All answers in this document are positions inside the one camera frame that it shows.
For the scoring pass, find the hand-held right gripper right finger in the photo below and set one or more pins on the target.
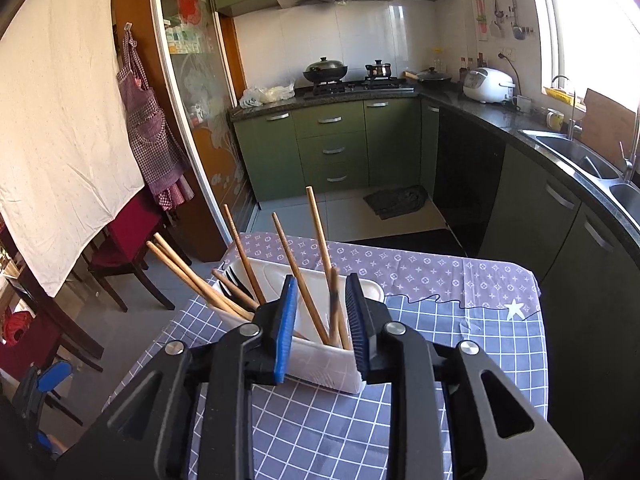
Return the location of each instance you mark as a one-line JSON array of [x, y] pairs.
[[356, 332]]

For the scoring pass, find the dark brown chopstick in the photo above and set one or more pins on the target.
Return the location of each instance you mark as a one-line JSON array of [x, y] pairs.
[[225, 280], [335, 305]]

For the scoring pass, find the dark green door cabinet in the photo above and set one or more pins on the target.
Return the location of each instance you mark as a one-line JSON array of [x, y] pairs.
[[550, 240]]

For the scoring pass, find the tall chrome faucet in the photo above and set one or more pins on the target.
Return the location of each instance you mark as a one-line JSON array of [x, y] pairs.
[[629, 170]]

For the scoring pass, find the wooden cutting board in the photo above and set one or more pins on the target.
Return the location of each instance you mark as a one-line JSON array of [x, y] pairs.
[[607, 120]]

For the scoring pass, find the blue checked tablecloth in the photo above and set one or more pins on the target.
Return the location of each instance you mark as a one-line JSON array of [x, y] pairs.
[[450, 360]]

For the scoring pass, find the purple checked apron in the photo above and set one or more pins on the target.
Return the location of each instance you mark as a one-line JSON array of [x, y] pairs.
[[150, 130]]

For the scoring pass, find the red cloth bundle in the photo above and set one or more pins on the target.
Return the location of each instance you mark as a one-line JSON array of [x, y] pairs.
[[17, 327]]

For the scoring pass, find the white plastic bag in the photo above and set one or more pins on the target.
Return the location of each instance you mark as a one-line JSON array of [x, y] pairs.
[[265, 95]]

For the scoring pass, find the white rice cooker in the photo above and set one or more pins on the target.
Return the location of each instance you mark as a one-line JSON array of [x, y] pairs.
[[487, 85]]

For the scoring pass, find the black frying pan with lid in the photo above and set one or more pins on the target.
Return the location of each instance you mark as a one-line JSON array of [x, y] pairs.
[[432, 76]]

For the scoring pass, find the black kitchen countertop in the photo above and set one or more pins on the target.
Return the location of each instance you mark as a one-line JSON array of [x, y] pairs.
[[500, 115]]

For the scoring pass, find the black wok with lid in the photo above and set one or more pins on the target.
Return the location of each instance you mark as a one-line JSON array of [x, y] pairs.
[[325, 71]]

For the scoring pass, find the floral glass sliding door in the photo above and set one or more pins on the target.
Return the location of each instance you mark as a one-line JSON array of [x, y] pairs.
[[200, 85]]

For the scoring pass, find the purple patterned tablecloth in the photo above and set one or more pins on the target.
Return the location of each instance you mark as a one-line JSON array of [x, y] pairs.
[[400, 265]]

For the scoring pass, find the dark floor mat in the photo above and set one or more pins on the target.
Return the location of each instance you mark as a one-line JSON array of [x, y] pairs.
[[395, 200]]

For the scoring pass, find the white hanging cloth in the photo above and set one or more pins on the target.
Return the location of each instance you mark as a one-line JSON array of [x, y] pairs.
[[65, 135]]

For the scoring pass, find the red upholstered chair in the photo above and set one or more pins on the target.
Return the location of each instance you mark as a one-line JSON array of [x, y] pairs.
[[135, 225]]

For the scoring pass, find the dark wooden furniture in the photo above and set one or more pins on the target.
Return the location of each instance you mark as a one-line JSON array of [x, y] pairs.
[[75, 342]]

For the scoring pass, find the small chrome faucet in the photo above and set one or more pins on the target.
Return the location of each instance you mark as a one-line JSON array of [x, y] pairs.
[[571, 120]]

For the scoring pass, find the small dark pot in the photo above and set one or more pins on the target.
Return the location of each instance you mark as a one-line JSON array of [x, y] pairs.
[[378, 69]]

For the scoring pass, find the steel kitchen sink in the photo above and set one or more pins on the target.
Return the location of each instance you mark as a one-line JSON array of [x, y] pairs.
[[590, 160]]

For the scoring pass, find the white wall socket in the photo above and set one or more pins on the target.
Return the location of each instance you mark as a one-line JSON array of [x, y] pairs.
[[506, 54]]

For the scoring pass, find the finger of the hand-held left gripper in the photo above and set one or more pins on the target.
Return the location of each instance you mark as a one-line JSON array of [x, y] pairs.
[[42, 442], [55, 376]]

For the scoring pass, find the yellow cloth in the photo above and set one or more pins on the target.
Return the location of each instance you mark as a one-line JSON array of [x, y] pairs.
[[562, 94]]

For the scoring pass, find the condiment bottles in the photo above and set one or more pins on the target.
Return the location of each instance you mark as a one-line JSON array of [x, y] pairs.
[[470, 64]]

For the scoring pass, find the white plastic utensil holder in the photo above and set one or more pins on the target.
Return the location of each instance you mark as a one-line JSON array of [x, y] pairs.
[[320, 365]]

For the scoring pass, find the yellow mug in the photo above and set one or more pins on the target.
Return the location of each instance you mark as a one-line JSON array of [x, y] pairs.
[[555, 120]]

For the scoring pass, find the black gas stove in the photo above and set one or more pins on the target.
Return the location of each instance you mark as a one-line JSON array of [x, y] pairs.
[[350, 87]]

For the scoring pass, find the kitchen window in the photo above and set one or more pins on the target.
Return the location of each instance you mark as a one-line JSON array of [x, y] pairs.
[[590, 20]]

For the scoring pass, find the hanging kitchen utensils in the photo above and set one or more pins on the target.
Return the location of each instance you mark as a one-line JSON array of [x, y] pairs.
[[502, 17]]

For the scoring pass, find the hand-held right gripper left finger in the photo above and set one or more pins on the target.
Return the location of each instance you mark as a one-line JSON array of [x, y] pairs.
[[285, 332]]

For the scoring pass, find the green drawer cabinet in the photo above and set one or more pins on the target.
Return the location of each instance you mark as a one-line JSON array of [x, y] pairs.
[[325, 135]]

